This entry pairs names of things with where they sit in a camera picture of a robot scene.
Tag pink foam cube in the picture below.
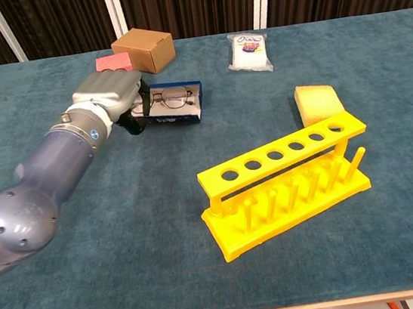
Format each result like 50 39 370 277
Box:
94 51 134 77

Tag teal velvet table cloth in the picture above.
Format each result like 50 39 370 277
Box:
0 7 413 309

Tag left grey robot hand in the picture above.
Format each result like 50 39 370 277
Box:
68 65 157 144

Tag white plastic tissue pack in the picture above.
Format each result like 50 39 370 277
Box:
223 28 275 77

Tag blue hinged glasses case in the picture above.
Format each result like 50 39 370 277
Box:
127 77 208 134

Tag brown cardboard box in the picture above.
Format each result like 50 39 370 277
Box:
109 23 179 79

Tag yellow test tube rack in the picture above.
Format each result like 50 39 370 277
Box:
189 107 383 267

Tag yellow sponge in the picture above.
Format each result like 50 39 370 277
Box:
293 79 348 129

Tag black thin-frame eyeglasses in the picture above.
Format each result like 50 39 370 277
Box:
128 83 196 116

